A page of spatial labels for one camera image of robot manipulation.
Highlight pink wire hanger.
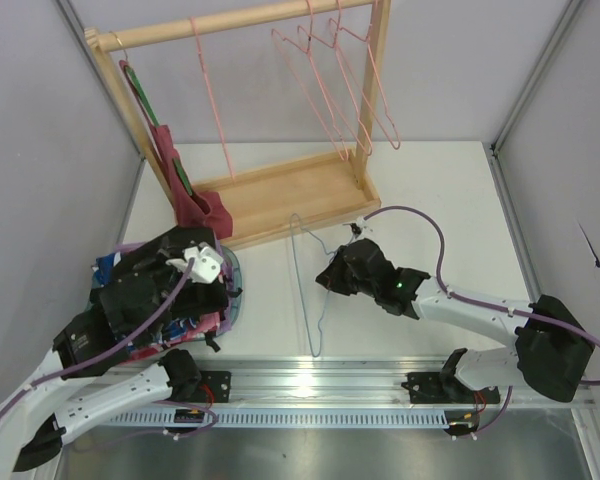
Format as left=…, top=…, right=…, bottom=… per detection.
left=271, top=1, right=349, bottom=161
left=329, top=1, right=401, bottom=156
left=300, top=1, right=359, bottom=146
left=189, top=16, right=236, bottom=181

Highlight maroon tank top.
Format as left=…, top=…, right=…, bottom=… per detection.
left=119, top=60, right=233, bottom=240

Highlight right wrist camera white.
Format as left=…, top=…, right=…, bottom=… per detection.
left=348, top=216, right=374, bottom=241

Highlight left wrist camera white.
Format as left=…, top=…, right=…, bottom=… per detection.
left=166, top=243, right=224, bottom=284

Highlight slotted cable duct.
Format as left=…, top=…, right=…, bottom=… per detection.
left=104, top=407, right=448, bottom=429

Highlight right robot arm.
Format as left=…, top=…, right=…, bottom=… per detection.
left=316, top=239, right=594, bottom=403

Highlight blue wire hanger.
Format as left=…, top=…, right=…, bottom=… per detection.
left=289, top=213, right=336, bottom=359

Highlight green hanger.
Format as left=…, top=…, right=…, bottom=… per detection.
left=119, top=60, right=193, bottom=198

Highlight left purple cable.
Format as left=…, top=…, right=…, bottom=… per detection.
left=0, top=257, right=196, bottom=441

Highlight wooden clothes rack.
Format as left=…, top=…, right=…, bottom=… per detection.
left=84, top=1, right=381, bottom=249

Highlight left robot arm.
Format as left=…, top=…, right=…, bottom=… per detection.
left=0, top=297, right=201, bottom=479

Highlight aluminium mounting rail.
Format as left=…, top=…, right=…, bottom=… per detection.
left=54, top=355, right=600, bottom=409

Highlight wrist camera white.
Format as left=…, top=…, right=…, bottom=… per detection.
left=166, top=243, right=224, bottom=284
left=348, top=216, right=374, bottom=241

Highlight blue plastic laundry basket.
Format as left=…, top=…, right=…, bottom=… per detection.
left=92, top=242, right=243, bottom=349

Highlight black trousers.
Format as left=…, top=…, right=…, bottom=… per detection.
left=90, top=226, right=229, bottom=349

